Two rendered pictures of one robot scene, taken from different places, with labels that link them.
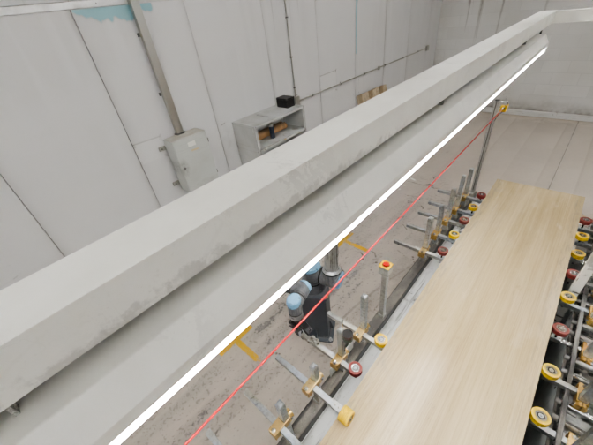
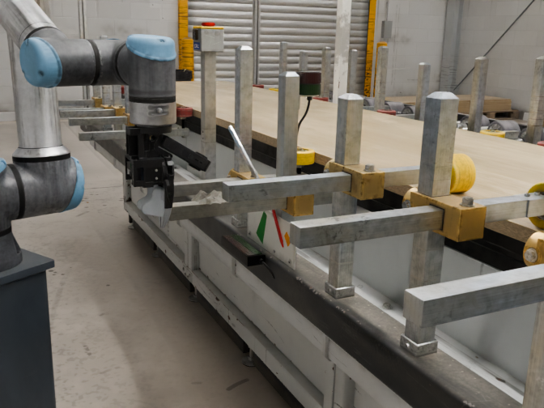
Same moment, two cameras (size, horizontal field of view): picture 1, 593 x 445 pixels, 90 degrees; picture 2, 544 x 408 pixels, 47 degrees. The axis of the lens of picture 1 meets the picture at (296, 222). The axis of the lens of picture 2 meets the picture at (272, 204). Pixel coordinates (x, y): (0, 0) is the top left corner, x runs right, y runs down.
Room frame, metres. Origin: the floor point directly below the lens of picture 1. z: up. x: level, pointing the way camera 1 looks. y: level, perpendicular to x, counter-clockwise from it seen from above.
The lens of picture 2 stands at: (0.60, 1.18, 1.21)
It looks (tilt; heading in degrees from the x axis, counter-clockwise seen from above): 15 degrees down; 287
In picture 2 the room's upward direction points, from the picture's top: 2 degrees clockwise
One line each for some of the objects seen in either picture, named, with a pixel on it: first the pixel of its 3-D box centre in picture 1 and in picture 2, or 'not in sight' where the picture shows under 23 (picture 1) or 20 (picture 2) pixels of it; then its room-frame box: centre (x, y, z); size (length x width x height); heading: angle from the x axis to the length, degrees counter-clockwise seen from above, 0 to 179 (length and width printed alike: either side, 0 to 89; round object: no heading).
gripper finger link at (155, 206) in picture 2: not in sight; (155, 208); (1.18, 0.10, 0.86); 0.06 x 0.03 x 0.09; 43
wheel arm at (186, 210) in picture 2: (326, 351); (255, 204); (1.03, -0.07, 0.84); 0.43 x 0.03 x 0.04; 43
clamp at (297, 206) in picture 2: (340, 358); (291, 197); (0.97, -0.15, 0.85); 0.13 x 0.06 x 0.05; 133
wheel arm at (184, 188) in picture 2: (354, 329); (231, 185); (1.17, -0.28, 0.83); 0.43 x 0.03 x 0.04; 43
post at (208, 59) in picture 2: (383, 294); (208, 129); (1.34, -0.53, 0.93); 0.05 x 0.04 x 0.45; 133
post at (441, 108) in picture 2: (286, 423); (428, 243); (0.64, 0.20, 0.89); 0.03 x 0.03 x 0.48; 43
